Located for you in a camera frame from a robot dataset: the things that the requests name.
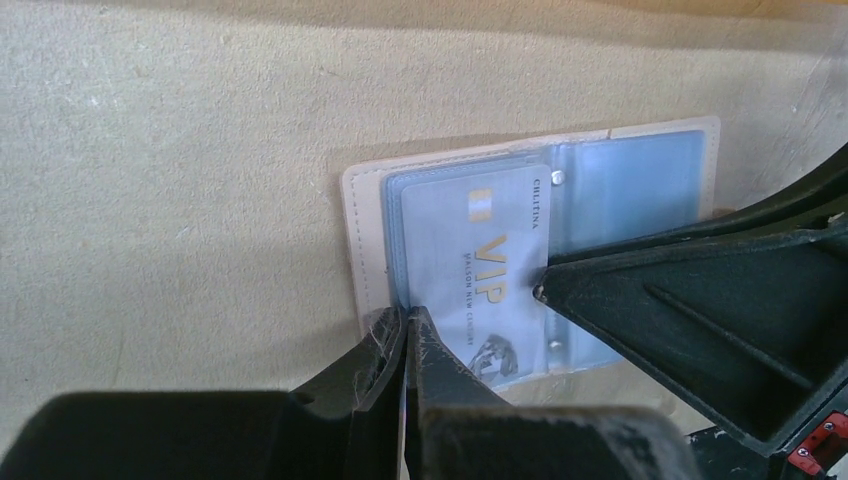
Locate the black front table rail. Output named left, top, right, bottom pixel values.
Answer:
left=687, top=411, right=847, bottom=479

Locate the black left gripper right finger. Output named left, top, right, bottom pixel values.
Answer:
left=405, top=307, right=701, bottom=479

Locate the silver VIP credit card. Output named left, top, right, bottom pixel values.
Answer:
left=401, top=164, right=551, bottom=386

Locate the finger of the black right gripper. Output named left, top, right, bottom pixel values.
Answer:
left=535, top=225, right=847, bottom=455
left=548, top=146, right=847, bottom=265

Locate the beige leather card holder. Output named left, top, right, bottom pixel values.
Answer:
left=340, top=116, right=721, bottom=390

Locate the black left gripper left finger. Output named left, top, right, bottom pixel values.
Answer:
left=1, top=308, right=408, bottom=479

